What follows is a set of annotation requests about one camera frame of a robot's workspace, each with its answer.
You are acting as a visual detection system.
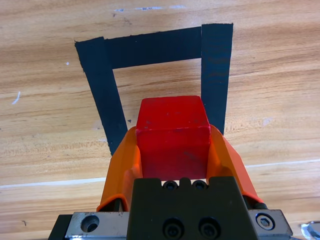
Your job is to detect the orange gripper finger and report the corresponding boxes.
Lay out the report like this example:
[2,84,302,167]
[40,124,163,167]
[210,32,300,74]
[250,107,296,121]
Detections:
[96,126,143,213]
[206,124,268,211]

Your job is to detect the red wooden block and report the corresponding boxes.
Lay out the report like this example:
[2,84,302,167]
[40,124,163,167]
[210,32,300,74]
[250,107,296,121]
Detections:
[135,95,211,181]

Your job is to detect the shiny silver metal piece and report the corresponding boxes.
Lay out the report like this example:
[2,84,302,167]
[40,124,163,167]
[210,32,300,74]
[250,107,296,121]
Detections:
[300,221,320,240]

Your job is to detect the black tape square outline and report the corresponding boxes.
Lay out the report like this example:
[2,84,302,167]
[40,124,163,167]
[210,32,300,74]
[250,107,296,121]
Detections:
[74,23,234,156]

